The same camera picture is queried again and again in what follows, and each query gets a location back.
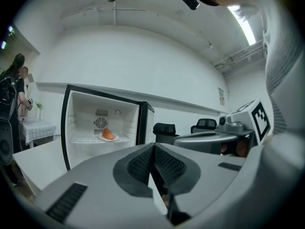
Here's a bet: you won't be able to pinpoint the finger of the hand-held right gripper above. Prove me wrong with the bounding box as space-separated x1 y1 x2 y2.
173 131 223 155

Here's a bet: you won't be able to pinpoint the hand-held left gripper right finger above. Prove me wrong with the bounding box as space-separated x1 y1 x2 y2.
154 142 246 225

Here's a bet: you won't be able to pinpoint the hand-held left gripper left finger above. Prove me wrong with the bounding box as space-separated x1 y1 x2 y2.
35 142 165 228

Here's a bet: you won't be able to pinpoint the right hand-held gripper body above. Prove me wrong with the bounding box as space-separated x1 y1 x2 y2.
215 98 272 157

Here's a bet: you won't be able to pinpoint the white round plate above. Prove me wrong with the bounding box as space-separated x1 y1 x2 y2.
98 132 120 142

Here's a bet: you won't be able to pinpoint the orange carrot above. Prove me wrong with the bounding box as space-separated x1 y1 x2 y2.
102 128 116 141

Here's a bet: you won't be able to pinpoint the black mini fridge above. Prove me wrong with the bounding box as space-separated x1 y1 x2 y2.
61 84 155 172

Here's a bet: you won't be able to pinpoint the person's right hand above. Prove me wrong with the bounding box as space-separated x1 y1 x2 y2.
221 139 250 158

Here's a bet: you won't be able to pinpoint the black office chair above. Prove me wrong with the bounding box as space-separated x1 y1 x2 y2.
190 118 218 135
152 122 181 146

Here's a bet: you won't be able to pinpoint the grey ceiling pipes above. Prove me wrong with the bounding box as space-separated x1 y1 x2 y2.
213 40 265 75

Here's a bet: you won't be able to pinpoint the person's grey striped shirt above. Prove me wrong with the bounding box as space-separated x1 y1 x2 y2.
256 0 305 152

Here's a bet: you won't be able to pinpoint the white table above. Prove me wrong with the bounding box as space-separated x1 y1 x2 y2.
11 139 72 199

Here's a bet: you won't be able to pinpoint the long ceiling light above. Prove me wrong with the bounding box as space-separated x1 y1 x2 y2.
226 5 257 46

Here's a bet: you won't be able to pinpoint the table with checkered cloth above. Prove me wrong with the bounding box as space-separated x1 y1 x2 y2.
22 120 61 150

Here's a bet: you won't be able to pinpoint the small vase with plant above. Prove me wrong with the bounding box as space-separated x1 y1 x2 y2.
35 101 44 122

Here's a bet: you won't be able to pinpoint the black backpack rig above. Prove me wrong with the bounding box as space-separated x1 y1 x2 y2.
0 76 19 166

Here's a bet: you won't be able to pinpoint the paper wall notice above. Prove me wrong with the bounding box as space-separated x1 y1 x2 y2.
217 87 225 107

